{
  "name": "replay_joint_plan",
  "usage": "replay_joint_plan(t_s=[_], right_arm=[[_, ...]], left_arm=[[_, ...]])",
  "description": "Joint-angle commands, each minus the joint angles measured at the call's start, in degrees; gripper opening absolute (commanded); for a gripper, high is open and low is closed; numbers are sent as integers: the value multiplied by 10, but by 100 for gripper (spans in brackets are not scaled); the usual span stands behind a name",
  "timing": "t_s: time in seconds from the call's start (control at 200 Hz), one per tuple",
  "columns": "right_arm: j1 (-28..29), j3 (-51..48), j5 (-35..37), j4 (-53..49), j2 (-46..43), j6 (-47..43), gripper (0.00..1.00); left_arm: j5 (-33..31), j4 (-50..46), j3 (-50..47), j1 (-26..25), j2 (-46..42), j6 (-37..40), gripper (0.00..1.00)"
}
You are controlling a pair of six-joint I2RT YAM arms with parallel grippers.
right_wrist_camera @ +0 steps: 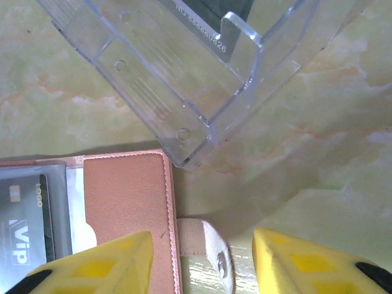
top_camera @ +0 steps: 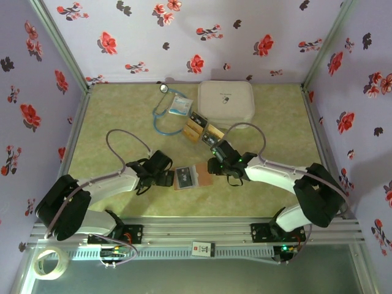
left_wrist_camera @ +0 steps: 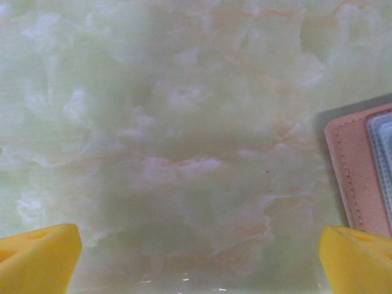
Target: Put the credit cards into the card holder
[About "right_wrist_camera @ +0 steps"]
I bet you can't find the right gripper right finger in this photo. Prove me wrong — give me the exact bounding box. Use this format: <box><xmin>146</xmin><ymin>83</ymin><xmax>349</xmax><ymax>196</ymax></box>
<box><xmin>251</xmin><ymin>227</ymin><xmax>392</xmax><ymax>294</ymax></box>

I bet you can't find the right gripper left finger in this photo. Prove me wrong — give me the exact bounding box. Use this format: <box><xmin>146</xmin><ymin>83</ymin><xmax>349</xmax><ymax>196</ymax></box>
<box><xmin>4</xmin><ymin>231</ymin><xmax>154</xmax><ymax>294</ymax></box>

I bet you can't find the clear acrylic card stand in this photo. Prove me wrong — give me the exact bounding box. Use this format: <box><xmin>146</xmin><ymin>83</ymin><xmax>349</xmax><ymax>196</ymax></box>
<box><xmin>36</xmin><ymin>0</ymin><xmax>368</xmax><ymax>172</ymax></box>

